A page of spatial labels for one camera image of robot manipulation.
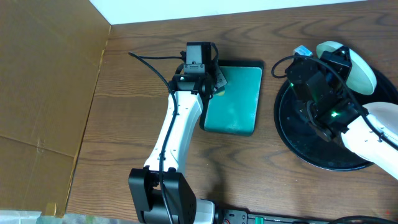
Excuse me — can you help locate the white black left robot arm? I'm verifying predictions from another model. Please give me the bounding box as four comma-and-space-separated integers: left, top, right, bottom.
128, 65, 227, 223

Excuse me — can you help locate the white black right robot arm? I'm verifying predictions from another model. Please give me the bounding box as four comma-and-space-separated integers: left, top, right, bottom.
285, 42, 397, 177

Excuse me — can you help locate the round black serving tray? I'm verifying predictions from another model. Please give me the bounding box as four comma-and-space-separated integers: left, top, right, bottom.
274, 80, 394, 171

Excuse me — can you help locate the green yellow sponge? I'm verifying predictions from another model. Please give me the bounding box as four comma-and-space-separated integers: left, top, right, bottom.
215, 86, 225, 96

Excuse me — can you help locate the brown cardboard panel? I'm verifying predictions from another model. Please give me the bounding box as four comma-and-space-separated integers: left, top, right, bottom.
1, 0, 111, 217

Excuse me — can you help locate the mint green plate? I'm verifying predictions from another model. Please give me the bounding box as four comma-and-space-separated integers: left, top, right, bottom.
316, 41, 377, 95

